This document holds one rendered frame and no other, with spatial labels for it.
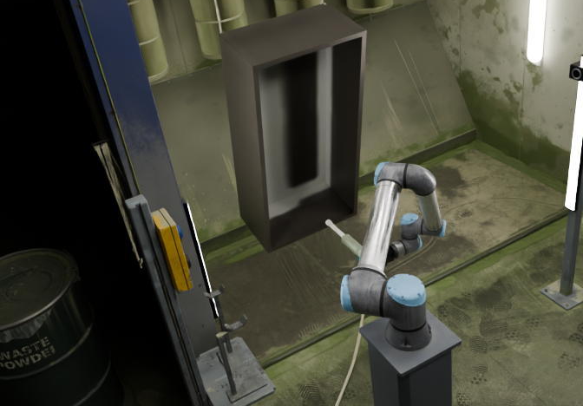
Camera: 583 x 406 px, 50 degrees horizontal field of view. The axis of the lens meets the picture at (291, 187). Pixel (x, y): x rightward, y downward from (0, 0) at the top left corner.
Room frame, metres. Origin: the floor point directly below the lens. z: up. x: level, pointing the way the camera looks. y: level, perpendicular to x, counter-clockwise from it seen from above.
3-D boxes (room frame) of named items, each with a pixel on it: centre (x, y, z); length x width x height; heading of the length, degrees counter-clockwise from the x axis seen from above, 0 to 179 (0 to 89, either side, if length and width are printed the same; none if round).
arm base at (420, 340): (1.89, -0.38, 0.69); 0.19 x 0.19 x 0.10
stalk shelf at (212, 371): (1.69, 0.34, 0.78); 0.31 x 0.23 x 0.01; 23
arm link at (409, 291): (1.89, -0.38, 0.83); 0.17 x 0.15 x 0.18; 65
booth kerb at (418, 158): (3.87, -0.29, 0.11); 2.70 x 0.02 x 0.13; 113
